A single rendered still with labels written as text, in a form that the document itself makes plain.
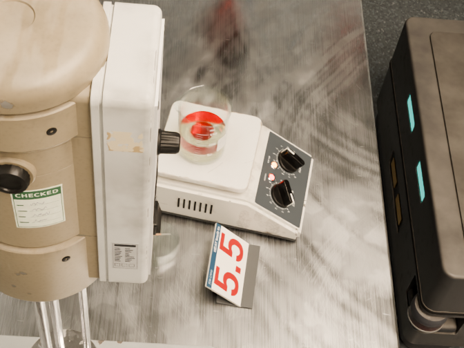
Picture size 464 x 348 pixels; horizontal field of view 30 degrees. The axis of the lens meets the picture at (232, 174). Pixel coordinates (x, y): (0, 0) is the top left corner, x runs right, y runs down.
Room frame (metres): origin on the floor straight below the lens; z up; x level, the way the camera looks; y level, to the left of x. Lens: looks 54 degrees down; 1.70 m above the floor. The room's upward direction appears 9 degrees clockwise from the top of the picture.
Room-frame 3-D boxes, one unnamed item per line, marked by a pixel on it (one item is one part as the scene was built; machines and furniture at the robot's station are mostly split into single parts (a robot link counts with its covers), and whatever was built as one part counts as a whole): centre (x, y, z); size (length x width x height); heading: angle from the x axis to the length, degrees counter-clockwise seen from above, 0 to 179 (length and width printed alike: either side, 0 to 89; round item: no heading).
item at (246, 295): (0.54, -0.02, 0.77); 0.09 x 0.06 x 0.04; 0
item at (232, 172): (0.67, 0.03, 0.83); 0.12 x 0.12 x 0.01; 87
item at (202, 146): (0.66, 0.05, 0.88); 0.07 x 0.06 x 0.08; 102
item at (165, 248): (0.56, 0.08, 0.76); 0.06 x 0.06 x 0.02
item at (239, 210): (0.67, 0.01, 0.79); 0.22 x 0.13 x 0.08; 87
